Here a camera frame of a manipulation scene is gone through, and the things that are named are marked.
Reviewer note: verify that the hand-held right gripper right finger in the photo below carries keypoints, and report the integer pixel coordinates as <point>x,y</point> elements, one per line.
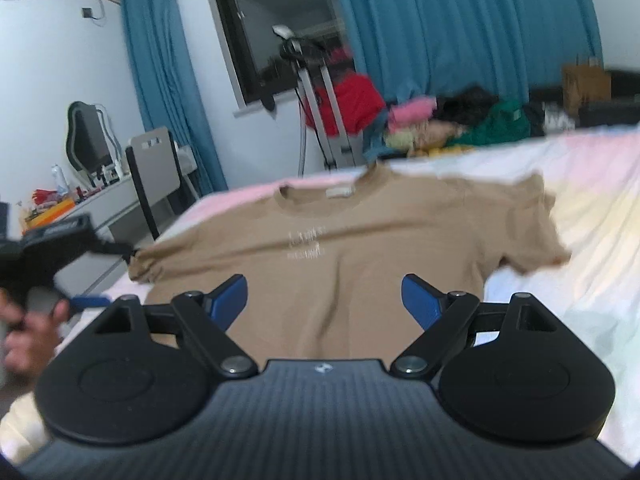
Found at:
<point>418,298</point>

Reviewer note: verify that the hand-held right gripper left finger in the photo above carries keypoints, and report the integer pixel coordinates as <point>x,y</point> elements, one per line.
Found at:
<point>230,296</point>

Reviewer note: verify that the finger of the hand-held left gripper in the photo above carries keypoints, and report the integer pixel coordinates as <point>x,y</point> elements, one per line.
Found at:
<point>112,249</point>

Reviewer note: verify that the tan t-shirt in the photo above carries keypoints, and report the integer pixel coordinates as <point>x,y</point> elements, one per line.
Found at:
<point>345,255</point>

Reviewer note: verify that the pile of mixed clothes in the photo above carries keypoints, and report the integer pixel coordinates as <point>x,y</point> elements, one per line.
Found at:
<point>457,122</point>

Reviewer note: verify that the person's left hand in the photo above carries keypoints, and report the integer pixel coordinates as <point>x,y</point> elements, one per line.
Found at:
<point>27,335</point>

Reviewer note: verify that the white desk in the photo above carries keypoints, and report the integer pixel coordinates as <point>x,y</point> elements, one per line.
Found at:
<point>95,210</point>

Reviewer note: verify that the orange box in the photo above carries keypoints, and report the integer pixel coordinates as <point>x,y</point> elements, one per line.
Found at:
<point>47,210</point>

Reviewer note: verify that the clear plastic bottle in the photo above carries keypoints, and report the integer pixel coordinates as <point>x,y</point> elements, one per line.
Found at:
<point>60,180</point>

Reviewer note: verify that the grey desk chair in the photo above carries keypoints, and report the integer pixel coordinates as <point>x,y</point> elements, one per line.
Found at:
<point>152,175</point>

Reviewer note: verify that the black and white gaming chair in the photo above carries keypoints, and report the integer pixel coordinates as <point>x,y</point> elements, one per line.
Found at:
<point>90,142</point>

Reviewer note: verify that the blue curtain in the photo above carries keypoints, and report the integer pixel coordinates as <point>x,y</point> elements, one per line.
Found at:
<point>162,70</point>
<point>465,30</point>

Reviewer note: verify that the red garment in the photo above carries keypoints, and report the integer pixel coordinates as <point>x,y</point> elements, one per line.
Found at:
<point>352,102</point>

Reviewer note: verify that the brown cardboard box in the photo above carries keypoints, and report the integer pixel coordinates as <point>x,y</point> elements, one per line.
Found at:
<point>586,85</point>

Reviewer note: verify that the dark window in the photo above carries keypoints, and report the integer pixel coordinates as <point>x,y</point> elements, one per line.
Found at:
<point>280,25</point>

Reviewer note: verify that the tripod stand with camera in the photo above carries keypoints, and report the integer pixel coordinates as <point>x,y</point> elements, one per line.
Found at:
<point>320,105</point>

